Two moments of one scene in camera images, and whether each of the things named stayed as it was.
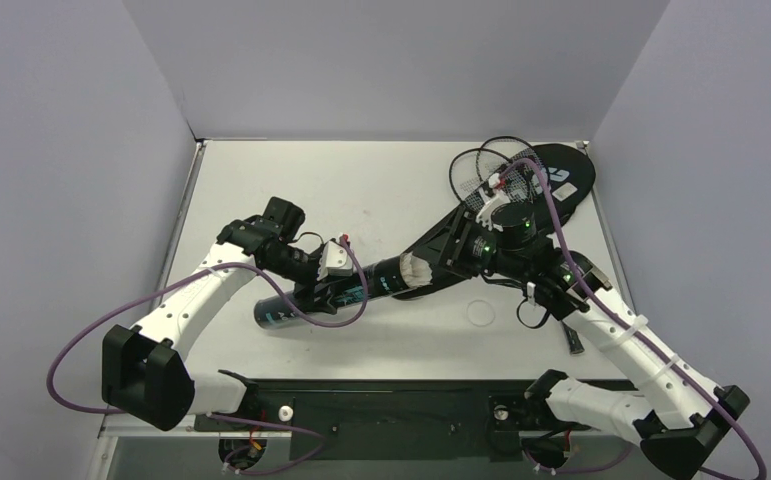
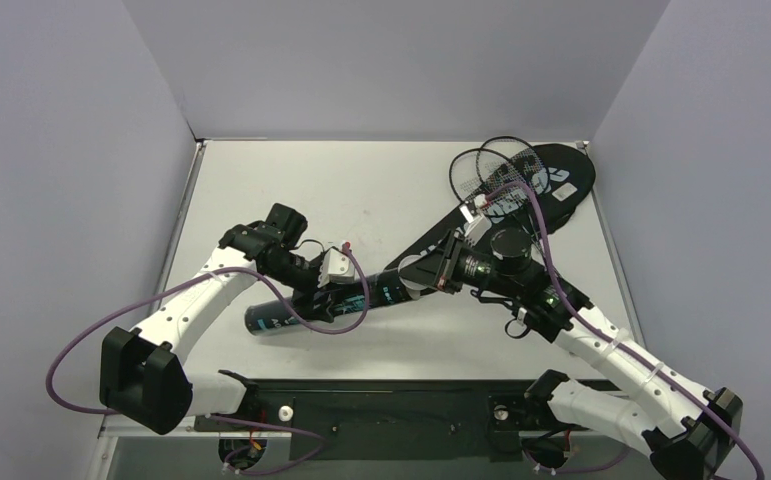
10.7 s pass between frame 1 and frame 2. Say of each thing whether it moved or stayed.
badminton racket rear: stayed
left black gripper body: stayed
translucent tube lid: moved
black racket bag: stayed
